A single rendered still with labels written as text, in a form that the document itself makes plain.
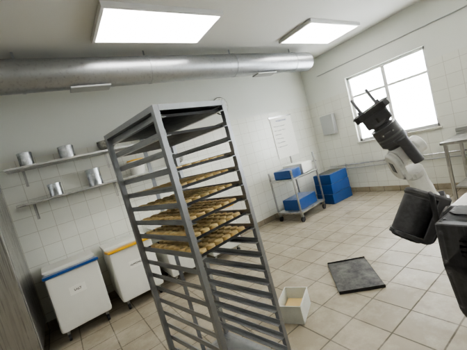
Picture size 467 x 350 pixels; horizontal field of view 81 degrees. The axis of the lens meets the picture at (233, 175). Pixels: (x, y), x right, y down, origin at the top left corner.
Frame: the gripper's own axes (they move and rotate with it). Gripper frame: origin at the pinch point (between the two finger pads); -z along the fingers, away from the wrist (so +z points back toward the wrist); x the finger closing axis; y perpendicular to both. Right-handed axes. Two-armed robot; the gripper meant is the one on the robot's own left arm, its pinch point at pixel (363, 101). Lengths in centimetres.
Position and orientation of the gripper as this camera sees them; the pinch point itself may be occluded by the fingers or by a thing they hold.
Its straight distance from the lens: 108.1
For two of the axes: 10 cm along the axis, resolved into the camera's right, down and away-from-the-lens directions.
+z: 6.2, 7.8, 0.1
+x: 6.9, -5.4, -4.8
